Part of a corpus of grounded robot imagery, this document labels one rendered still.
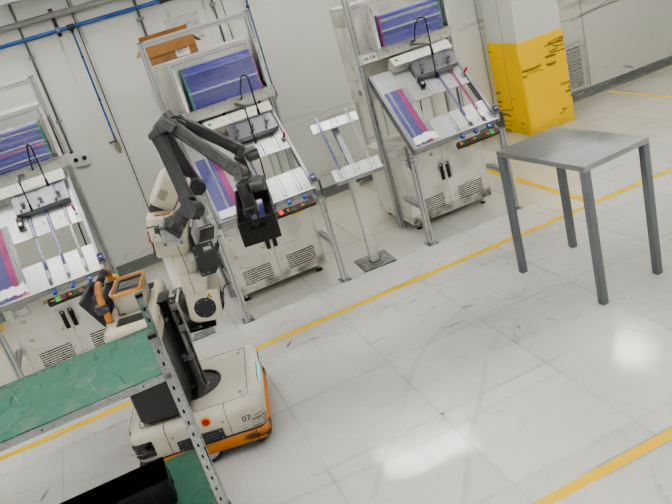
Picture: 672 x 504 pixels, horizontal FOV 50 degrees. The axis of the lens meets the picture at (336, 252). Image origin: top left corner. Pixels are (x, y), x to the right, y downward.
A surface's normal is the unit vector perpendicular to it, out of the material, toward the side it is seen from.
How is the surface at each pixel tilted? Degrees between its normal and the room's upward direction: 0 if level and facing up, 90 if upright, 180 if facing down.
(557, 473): 0
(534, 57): 90
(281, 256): 90
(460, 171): 90
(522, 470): 0
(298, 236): 90
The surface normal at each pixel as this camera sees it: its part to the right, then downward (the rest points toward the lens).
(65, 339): 0.35, 0.27
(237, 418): 0.15, 0.34
